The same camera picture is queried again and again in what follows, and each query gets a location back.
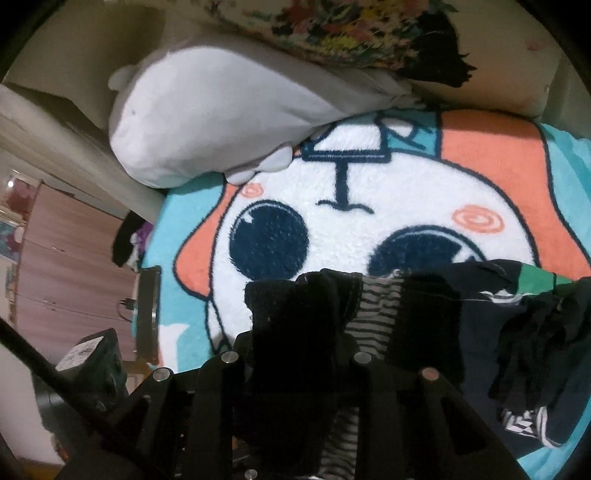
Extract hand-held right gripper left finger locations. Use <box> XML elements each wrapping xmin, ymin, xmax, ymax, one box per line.
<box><xmin>110</xmin><ymin>349</ymin><xmax>254</xmax><ymax>480</ymax></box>

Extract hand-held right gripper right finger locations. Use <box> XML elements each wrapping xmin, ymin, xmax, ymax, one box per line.
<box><xmin>342</xmin><ymin>349</ymin><xmax>532</xmax><ymax>480</ymax></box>

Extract black pants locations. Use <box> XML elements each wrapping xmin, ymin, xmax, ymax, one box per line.
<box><xmin>244</xmin><ymin>270</ymin><xmax>365</xmax><ymax>468</ymax></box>

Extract black rod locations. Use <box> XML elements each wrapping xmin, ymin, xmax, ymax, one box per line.
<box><xmin>0</xmin><ymin>318</ymin><xmax>153</xmax><ymax>476</ymax></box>

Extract black white striped garment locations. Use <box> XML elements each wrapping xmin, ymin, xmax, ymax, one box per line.
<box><xmin>318</xmin><ymin>272</ymin><xmax>409</xmax><ymax>480</ymax></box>

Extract pink wardrobe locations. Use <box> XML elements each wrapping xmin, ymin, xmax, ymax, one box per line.
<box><xmin>0</xmin><ymin>178</ymin><xmax>140</xmax><ymax>367</ymax></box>

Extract dark navy garment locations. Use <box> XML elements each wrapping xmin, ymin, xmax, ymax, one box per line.
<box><xmin>401</xmin><ymin>259</ymin><xmax>591</xmax><ymax>449</ymax></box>

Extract dark hanging clothes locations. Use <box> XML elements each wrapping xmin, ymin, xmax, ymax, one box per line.
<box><xmin>112</xmin><ymin>210</ymin><xmax>154</xmax><ymax>272</ymax></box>

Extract printed cartoon blanket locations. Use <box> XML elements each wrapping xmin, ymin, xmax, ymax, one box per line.
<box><xmin>130</xmin><ymin>107</ymin><xmax>591</xmax><ymax>472</ymax></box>

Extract grey white plush pillow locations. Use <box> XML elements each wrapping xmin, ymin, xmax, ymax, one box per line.
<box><xmin>107</xmin><ymin>34</ymin><xmax>411</xmax><ymax>189</ymax></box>

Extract black fringed cloth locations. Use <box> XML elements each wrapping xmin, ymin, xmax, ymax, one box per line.
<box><xmin>403</xmin><ymin>7</ymin><xmax>478</xmax><ymax>89</ymax></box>

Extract floral patterned pillow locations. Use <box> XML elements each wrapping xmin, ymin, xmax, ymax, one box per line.
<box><xmin>217</xmin><ymin>0</ymin><xmax>458</xmax><ymax>72</ymax></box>

